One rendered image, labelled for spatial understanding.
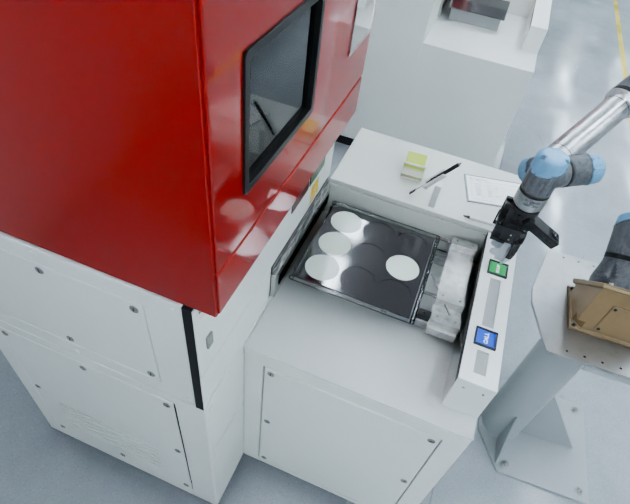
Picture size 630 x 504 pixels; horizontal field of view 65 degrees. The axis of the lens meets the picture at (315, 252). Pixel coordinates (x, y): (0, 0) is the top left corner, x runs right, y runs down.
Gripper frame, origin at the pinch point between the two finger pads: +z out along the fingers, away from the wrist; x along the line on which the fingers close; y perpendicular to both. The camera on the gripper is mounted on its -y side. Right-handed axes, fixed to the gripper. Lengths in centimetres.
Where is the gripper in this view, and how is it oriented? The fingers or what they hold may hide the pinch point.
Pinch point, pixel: (504, 260)
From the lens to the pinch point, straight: 148.7
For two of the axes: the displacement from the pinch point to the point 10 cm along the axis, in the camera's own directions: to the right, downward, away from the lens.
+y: -9.2, -3.4, 1.8
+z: -1.1, 6.8, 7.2
